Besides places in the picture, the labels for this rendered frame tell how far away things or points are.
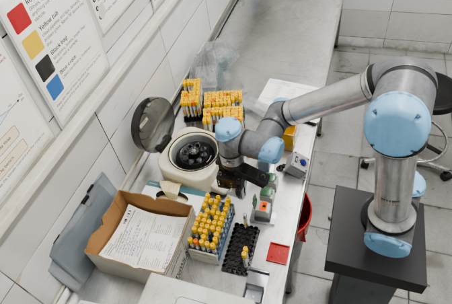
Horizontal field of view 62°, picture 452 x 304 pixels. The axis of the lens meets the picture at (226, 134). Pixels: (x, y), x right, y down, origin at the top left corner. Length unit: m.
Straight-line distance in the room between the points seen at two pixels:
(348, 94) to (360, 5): 2.59
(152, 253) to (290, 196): 0.53
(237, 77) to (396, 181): 1.20
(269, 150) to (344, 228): 0.43
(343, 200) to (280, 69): 0.85
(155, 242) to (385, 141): 0.84
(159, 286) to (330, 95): 0.63
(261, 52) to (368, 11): 1.62
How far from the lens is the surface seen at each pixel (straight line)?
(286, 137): 1.52
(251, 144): 1.02
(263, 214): 1.34
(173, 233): 1.34
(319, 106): 1.00
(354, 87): 0.95
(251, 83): 1.90
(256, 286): 1.22
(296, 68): 1.98
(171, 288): 1.00
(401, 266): 1.30
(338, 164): 2.68
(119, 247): 1.37
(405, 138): 0.79
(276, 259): 1.32
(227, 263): 1.31
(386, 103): 0.77
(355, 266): 1.26
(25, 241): 1.20
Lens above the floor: 2.08
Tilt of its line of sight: 47 degrees down
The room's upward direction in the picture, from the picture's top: 9 degrees counter-clockwise
